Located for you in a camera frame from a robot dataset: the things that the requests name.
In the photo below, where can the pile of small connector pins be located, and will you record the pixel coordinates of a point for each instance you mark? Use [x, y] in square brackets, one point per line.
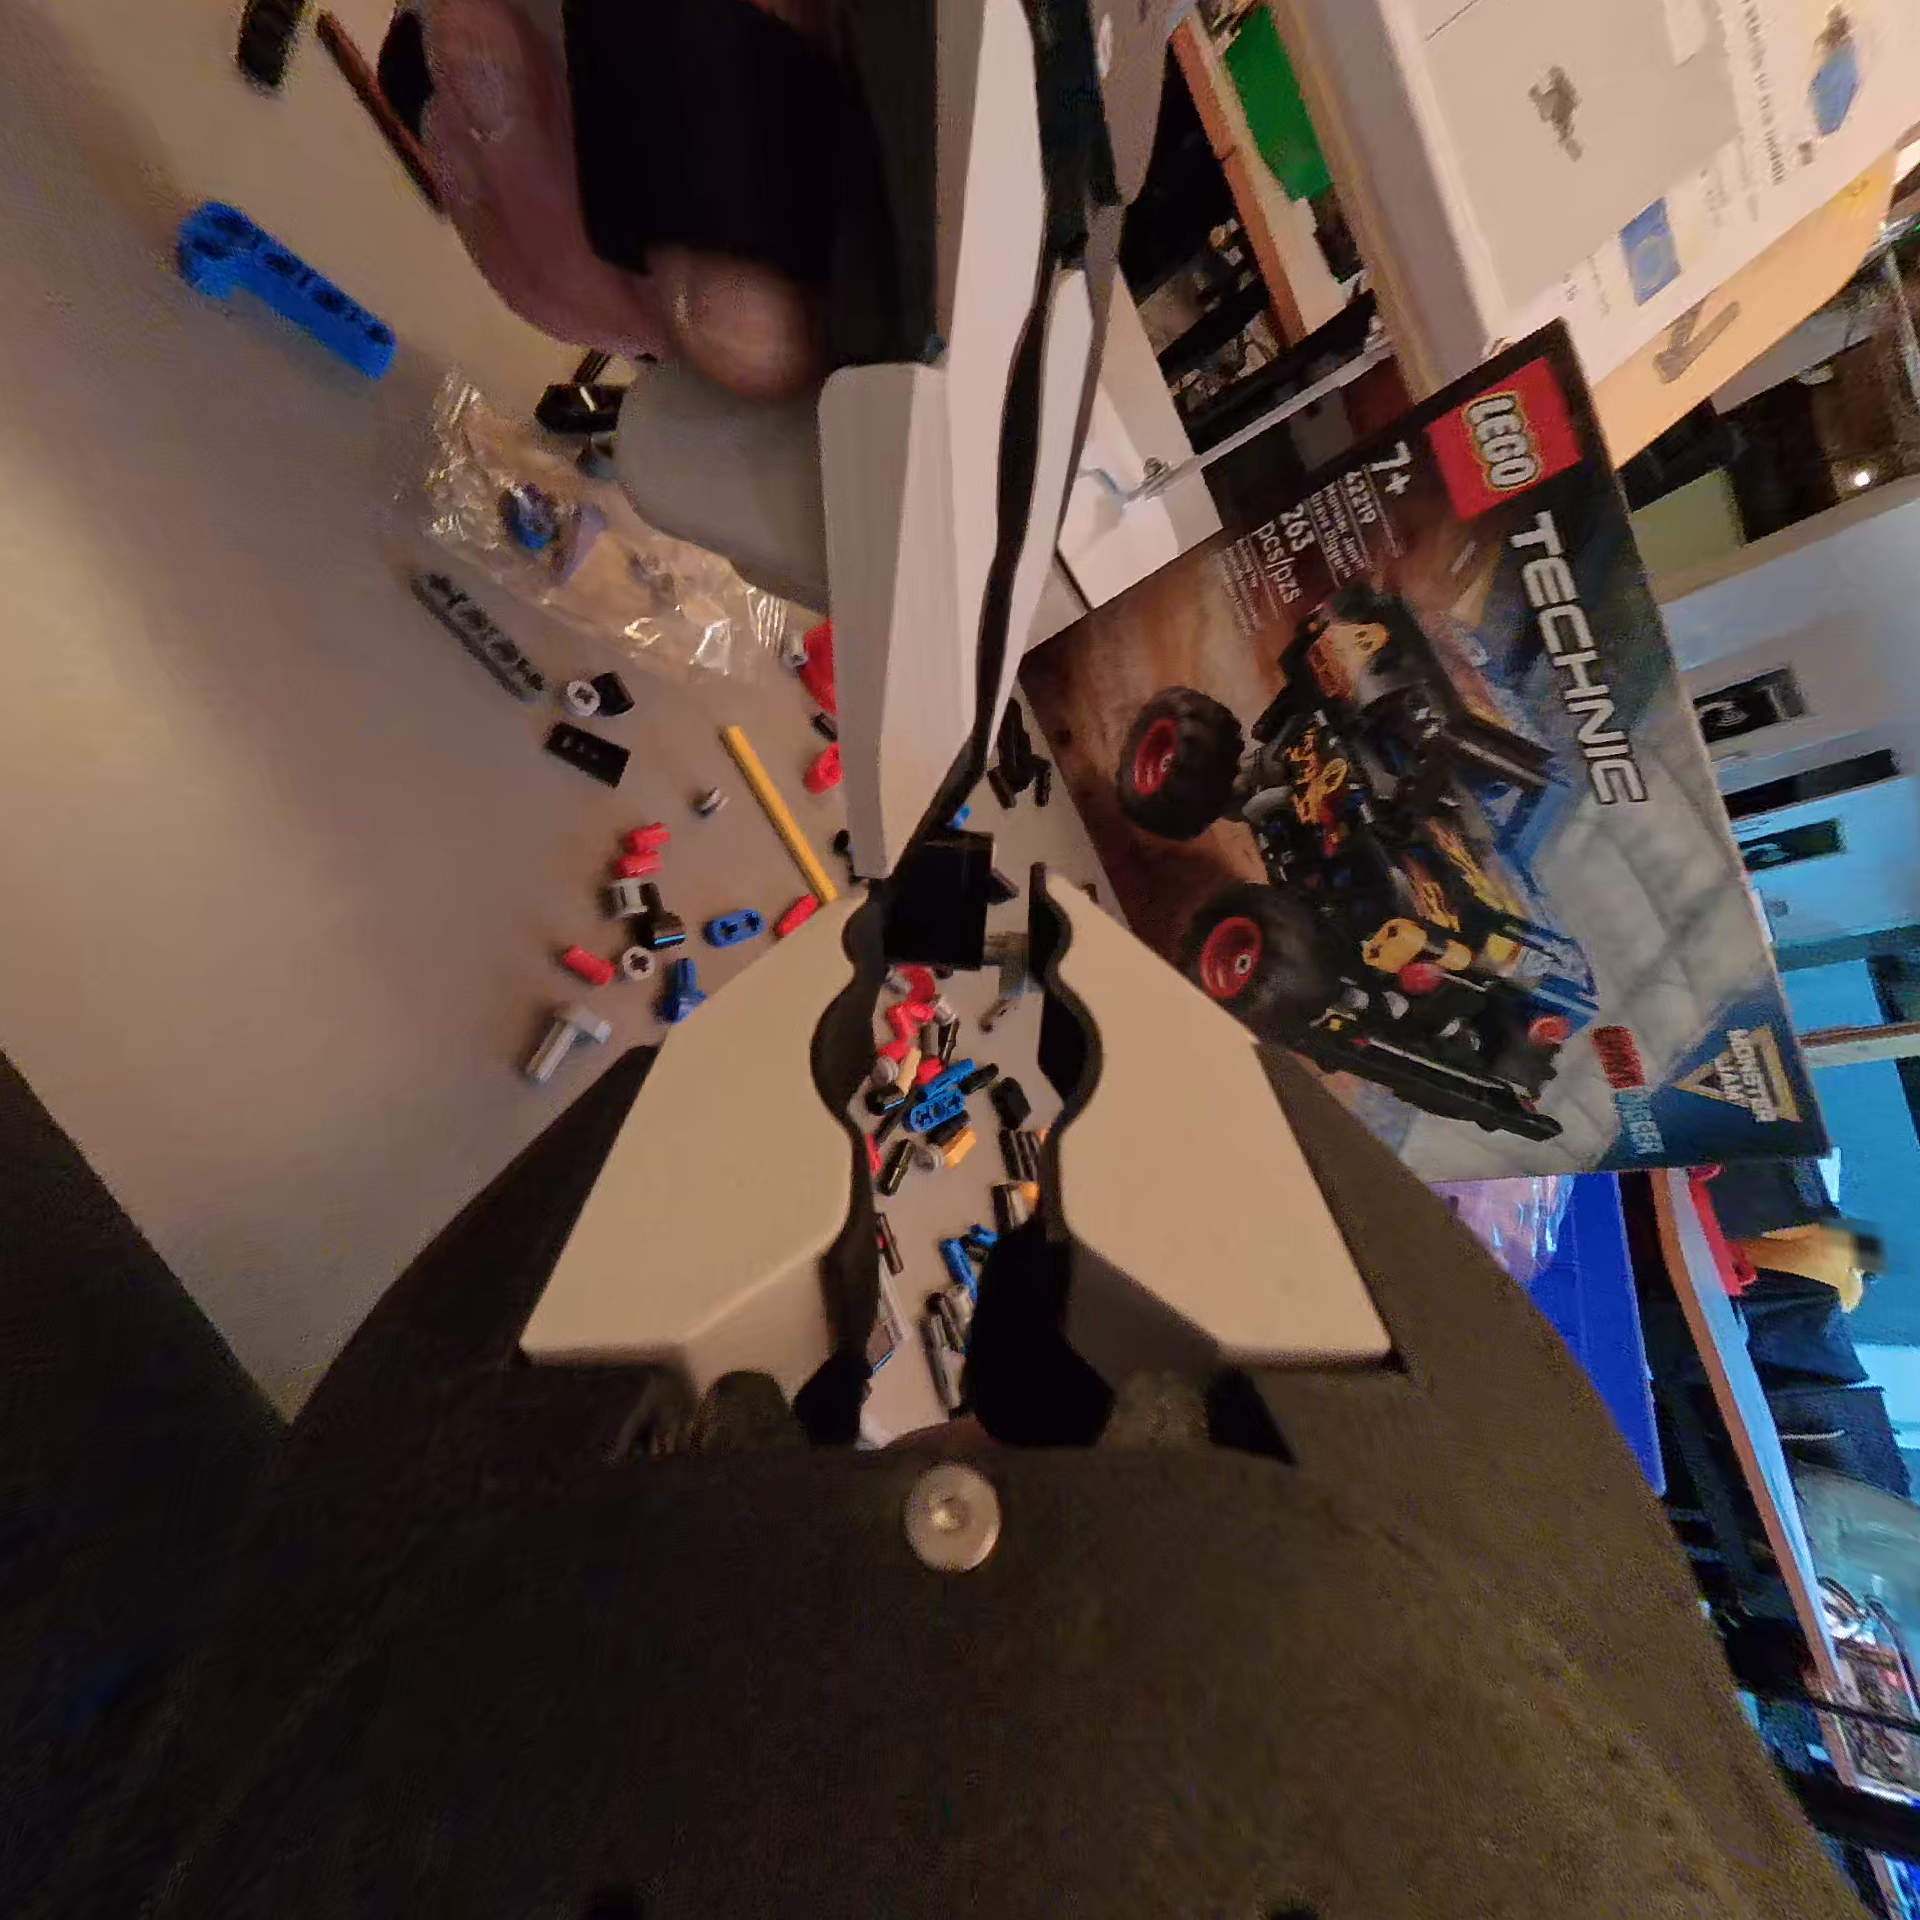
[931, 1102]

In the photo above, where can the dark brown axle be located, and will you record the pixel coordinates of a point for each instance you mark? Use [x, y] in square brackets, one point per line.
[376, 107]

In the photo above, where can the long yellow axle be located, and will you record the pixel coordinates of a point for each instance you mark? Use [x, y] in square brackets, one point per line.
[778, 811]

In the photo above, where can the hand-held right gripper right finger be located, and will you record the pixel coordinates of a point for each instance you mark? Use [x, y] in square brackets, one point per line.
[1214, 1201]

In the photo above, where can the grey desk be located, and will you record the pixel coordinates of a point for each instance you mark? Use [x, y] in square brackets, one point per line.
[224, 675]

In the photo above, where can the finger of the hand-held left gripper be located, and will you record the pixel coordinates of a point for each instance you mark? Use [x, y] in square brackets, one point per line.
[1073, 421]
[900, 599]

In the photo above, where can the person's left hand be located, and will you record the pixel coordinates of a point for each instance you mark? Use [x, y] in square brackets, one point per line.
[509, 149]

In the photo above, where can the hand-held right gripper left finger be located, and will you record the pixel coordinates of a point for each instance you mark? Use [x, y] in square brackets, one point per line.
[705, 1201]

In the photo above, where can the grey axle connector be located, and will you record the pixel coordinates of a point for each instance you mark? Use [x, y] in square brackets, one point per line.
[562, 1043]

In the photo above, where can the black L-shaped beam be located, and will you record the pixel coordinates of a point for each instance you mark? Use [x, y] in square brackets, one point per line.
[269, 38]

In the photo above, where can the red two-hole beam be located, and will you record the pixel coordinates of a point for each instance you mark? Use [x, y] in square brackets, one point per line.
[821, 772]

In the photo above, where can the toy truck set box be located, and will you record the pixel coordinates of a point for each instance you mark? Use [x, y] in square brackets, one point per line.
[1425, 827]

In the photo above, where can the clear bag of small parts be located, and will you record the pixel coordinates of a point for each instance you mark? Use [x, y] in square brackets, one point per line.
[600, 585]

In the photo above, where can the blue L-shaped beam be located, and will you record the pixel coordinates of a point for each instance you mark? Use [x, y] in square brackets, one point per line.
[284, 285]

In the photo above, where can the dark grey straight beam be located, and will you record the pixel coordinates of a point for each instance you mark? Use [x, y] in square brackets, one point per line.
[481, 633]

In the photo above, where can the black perforated board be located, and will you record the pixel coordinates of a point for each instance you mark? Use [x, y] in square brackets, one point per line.
[120, 1424]

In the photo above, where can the wooden edged table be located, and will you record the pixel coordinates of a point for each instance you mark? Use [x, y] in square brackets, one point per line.
[1710, 1349]

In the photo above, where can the small black pin assembly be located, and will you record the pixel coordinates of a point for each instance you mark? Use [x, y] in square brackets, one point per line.
[937, 901]

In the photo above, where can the small black grille tile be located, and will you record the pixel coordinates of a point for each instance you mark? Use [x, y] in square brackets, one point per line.
[588, 755]

